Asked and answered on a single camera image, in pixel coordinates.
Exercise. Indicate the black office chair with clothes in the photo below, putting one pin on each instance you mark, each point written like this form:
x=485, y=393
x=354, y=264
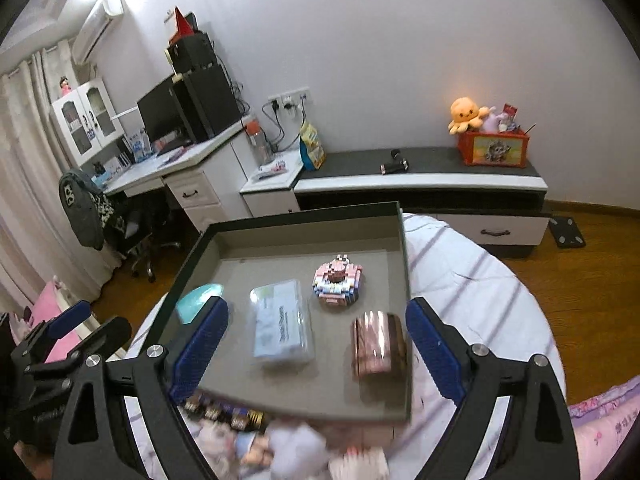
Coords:
x=137, y=228

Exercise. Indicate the dental flossers plastic box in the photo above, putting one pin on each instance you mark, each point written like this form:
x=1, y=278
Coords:
x=282, y=324

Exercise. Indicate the orange toy storage box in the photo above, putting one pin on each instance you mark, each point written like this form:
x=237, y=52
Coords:
x=507, y=149

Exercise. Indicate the white striped table cloth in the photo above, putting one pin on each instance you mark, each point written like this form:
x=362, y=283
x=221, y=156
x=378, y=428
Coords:
x=484, y=300

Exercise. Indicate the white air conditioner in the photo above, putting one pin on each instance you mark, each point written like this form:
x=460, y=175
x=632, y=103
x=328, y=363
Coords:
x=102, y=16

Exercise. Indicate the yellow blue snack bag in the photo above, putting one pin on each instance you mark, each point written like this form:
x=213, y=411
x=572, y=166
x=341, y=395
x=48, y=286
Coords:
x=311, y=149

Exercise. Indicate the orange cap water bottle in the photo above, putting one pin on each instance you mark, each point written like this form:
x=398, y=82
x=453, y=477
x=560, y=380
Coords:
x=259, y=142

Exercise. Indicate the black speaker with red item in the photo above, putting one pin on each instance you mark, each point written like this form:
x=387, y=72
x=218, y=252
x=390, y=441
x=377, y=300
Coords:
x=189, y=48

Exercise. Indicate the black white low cabinet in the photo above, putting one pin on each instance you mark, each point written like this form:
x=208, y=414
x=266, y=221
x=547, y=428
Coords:
x=499, y=208

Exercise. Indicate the rose gold cylindrical container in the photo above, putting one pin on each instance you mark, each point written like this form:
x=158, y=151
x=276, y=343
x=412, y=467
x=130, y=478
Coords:
x=378, y=346

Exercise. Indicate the small doll figurine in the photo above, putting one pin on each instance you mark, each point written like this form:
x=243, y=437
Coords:
x=253, y=450

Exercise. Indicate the teal lid glass jar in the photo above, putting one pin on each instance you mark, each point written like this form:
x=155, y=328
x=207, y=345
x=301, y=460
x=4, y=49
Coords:
x=190, y=304

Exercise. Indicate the white glass door cabinet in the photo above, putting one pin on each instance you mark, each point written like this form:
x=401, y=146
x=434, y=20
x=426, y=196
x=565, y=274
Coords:
x=87, y=121

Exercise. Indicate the black bathroom scale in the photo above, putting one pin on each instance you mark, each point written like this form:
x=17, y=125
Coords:
x=565, y=232

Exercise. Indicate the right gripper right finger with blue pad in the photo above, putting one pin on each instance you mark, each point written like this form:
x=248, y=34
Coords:
x=536, y=440

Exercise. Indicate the black small device on cabinet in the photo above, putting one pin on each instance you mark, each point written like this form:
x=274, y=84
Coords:
x=398, y=164

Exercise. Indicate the pink bedding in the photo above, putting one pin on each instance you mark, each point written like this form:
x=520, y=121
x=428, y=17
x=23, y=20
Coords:
x=602, y=423

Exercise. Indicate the black flower hair clip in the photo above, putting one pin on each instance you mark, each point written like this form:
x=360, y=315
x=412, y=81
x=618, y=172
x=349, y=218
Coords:
x=203, y=406

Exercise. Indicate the pink white block figure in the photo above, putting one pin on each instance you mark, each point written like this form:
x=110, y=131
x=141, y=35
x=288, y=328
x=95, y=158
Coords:
x=356, y=464

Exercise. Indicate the beige window curtain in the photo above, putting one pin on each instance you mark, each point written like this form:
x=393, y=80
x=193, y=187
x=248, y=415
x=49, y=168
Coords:
x=37, y=241

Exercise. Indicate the black computer tower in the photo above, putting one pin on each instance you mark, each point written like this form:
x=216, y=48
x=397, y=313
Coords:
x=205, y=102

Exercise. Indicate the white computer desk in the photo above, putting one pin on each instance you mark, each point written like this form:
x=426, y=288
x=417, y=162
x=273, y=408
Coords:
x=205, y=179

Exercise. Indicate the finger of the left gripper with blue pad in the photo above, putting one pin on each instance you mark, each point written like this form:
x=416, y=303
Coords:
x=103, y=342
x=67, y=317

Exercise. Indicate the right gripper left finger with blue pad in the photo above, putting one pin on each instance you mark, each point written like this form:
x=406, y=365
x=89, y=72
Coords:
x=96, y=441

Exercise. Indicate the black computer monitor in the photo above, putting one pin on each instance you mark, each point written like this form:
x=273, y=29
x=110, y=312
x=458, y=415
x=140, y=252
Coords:
x=159, y=111

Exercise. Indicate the white wall power outlet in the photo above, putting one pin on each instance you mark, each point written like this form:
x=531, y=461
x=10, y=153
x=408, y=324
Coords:
x=297, y=97

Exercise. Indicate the pink black storage tray box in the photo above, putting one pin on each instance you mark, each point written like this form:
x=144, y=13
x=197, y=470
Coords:
x=315, y=300

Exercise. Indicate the pink block donut toy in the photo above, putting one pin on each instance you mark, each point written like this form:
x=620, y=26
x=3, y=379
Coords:
x=336, y=283

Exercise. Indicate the orange octopus plush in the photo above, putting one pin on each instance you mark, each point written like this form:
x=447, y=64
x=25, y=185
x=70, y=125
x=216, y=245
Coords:
x=466, y=115

